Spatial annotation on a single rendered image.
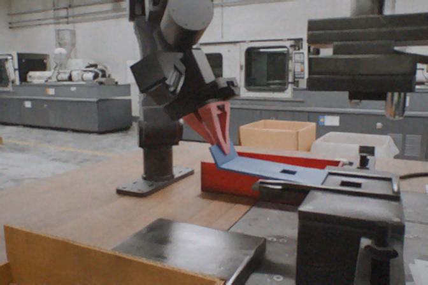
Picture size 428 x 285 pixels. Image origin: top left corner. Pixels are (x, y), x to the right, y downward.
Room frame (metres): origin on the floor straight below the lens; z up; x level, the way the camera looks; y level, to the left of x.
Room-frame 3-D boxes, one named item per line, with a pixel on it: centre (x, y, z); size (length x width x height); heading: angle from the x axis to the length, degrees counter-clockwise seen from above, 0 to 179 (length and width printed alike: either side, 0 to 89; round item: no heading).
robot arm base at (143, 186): (0.73, 0.13, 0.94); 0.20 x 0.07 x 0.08; 156
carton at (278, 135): (2.98, -0.46, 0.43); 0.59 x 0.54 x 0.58; 152
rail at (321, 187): (0.40, -0.14, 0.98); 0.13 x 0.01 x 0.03; 66
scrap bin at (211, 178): (0.67, -0.10, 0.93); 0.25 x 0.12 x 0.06; 66
